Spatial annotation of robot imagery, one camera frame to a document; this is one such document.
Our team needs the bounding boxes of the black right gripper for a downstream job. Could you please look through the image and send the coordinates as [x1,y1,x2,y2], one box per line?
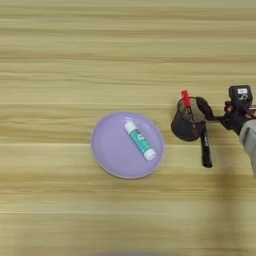
[195,96,256,136]

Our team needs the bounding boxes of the red capped pen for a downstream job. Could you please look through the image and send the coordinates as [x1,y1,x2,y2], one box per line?
[180,89,197,130]

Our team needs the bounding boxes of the black mesh pen cup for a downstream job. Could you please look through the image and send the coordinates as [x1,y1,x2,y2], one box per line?
[170,96,207,142]

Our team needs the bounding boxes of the white green glue stick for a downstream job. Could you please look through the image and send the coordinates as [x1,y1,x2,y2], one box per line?
[123,120,157,162]

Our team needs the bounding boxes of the purple round plate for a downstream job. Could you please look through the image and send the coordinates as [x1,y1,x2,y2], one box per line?
[90,110,165,180]

